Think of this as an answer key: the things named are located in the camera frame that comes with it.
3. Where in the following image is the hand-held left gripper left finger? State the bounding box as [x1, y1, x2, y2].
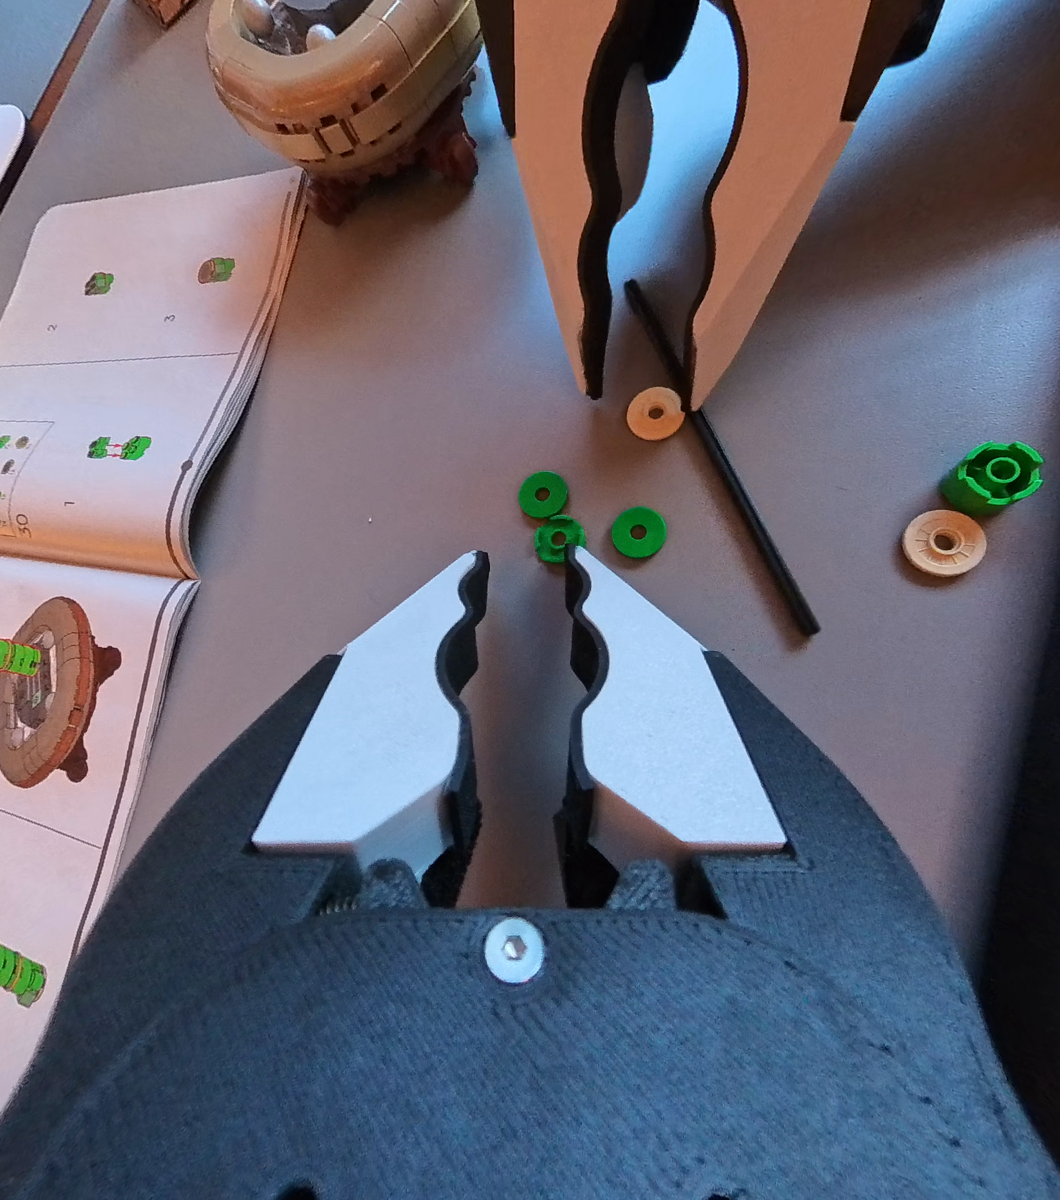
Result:
[251, 551, 493, 907]

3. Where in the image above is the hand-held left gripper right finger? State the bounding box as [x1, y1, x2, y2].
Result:
[554, 547, 795, 907]

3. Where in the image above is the tan round plate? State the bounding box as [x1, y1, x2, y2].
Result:
[902, 509, 989, 578]
[627, 388, 686, 442]

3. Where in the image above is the green round plate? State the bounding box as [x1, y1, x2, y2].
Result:
[612, 507, 669, 560]

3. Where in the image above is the brown brick-built pot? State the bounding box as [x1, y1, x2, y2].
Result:
[206, 0, 484, 227]

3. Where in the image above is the open instruction booklet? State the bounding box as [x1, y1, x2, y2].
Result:
[0, 170, 311, 1140]

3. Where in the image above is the grey desk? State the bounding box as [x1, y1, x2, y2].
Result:
[0, 0, 1060, 1200]

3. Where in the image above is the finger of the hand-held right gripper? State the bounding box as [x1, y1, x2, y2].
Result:
[504, 0, 630, 402]
[684, 0, 873, 414]

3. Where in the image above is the tall green round brick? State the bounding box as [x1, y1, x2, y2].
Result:
[940, 441, 1047, 518]

